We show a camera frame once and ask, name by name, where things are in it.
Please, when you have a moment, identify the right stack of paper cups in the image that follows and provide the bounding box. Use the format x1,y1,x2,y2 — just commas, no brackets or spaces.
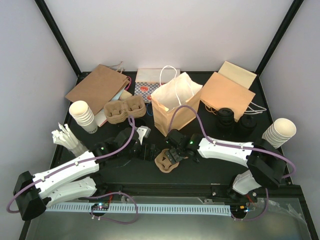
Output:
262,118,297,149

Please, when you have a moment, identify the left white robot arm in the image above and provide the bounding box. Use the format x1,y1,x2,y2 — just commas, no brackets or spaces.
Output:
13,126,160,221

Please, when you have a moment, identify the stack of paper cups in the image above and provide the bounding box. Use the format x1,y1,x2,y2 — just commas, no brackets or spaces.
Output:
68,100,98,134
262,118,297,149

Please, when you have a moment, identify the orange kraft paper bag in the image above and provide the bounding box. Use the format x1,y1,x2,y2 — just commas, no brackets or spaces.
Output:
151,65,203,136

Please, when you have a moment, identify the bundle of wrapped straws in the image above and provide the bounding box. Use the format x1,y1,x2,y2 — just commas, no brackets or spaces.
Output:
51,123,88,157

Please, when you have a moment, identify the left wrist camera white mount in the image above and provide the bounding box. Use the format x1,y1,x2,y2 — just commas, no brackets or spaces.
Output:
136,126,151,145

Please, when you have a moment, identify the single pulp cup carrier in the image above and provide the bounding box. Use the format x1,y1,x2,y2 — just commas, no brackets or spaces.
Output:
154,148,188,173

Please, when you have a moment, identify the blue slotted cable duct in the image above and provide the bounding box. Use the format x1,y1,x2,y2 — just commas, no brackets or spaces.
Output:
46,202,231,217

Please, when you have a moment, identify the right black frame post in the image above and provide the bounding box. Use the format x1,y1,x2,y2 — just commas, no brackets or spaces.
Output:
255,0,305,75

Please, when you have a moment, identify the orange flat bag right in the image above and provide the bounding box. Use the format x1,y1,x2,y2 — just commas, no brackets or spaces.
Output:
200,72,256,122

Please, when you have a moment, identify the black lid stack right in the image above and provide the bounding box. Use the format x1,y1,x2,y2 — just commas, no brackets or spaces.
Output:
236,115,257,137

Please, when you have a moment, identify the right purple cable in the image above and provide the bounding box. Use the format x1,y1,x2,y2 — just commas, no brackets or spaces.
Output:
167,104,297,222

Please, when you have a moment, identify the checkered printed paper bag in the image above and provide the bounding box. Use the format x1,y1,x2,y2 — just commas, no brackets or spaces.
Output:
134,67,181,104

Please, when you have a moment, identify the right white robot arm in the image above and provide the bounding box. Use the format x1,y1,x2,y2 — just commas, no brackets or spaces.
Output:
165,129,286,202

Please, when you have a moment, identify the black lid stack left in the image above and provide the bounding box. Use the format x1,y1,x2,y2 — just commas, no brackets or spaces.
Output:
216,107,235,133

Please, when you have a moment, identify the left stack of paper cups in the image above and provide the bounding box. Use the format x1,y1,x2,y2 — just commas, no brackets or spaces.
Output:
68,100,98,134

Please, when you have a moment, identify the left black frame post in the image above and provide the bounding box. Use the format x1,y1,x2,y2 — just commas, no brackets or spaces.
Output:
34,0,82,77

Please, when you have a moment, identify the stack of pulp cup carriers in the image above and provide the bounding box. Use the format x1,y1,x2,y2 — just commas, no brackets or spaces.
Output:
103,95,147,124

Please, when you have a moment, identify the tan flat paper bag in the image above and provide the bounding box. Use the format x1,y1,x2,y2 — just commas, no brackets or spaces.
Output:
218,61,257,89

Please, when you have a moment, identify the brown flat paper bag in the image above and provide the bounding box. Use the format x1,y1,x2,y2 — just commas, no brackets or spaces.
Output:
65,64,129,115

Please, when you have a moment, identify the black lid stack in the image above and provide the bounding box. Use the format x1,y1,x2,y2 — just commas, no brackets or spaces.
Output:
216,107,235,133
236,115,257,137

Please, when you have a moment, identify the black frame post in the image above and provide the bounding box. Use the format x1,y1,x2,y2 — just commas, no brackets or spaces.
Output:
34,0,82,77
255,0,305,75

